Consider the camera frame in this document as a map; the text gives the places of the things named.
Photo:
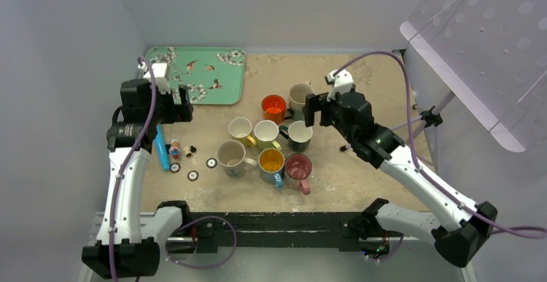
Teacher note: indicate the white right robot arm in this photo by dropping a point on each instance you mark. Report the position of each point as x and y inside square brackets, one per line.
[455, 225]

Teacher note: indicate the orange mug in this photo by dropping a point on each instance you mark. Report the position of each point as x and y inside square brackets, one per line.
[274, 108]

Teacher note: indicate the round dark disc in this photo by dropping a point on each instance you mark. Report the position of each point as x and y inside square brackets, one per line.
[175, 167]

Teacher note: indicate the small colourful toy figure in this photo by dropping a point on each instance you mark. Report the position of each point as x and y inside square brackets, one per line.
[175, 149]

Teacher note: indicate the translucent perforated panel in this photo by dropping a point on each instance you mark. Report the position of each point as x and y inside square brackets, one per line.
[492, 56]

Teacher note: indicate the small beige black toy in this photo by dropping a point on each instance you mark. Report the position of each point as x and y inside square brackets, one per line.
[189, 151]

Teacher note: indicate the blue plastic tube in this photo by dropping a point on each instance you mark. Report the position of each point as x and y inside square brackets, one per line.
[162, 151]

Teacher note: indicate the white tripod stand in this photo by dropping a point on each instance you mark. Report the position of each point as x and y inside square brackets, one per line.
[427, 118]

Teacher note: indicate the dark green mug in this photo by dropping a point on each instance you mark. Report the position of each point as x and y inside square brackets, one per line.
[298, 135]

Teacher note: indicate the light green mug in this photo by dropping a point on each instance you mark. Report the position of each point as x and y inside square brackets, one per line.
[266, 133]

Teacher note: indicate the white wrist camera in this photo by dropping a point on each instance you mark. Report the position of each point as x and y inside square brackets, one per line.
[161, 74]
[341, 83]

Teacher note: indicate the round black white disc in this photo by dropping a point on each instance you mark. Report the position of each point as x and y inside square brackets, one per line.
[211, 162]

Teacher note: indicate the beige tall mug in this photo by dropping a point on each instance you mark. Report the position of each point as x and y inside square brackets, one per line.
[231, 155]

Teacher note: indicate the green floral tray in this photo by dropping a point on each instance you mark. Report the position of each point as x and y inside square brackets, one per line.
[211, 75]

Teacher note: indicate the blue handled mug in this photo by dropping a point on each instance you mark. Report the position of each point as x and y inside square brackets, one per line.
[271, 163]

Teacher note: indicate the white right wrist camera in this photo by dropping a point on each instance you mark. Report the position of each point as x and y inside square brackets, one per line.
[341, 83]

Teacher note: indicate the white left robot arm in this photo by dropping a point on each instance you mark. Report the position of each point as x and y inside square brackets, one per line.
[124, 247]

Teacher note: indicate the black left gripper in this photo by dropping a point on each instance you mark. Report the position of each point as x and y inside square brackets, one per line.
[173, 115]

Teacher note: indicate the round brown white disc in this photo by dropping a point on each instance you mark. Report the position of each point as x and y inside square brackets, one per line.
[193, 175]

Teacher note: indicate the yellow mug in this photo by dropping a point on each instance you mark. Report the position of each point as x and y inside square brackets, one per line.
[240, 129]

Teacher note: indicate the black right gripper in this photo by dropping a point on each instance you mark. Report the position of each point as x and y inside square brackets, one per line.
[313, 103]

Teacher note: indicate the pink ghost mug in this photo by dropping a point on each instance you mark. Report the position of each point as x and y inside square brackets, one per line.
[297, 169]

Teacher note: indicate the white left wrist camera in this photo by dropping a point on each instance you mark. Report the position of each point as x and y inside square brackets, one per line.
[161, 74]

